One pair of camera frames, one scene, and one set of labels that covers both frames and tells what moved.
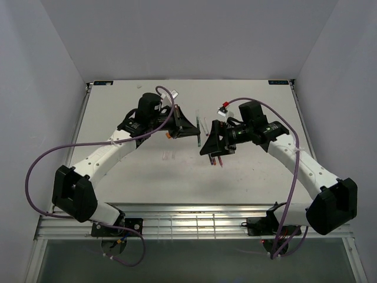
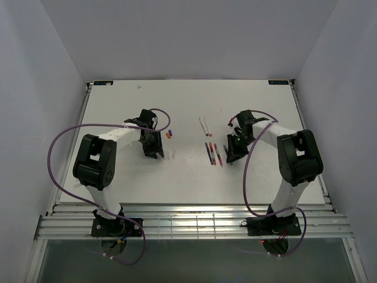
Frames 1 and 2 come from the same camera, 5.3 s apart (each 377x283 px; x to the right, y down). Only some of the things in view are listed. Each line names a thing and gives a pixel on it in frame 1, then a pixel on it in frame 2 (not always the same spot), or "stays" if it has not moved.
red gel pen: x=220 y=161 stays
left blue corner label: x=103 y=82 stays
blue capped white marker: x=204 y=127 stays
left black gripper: x=181 y=126 → x=156 y=147
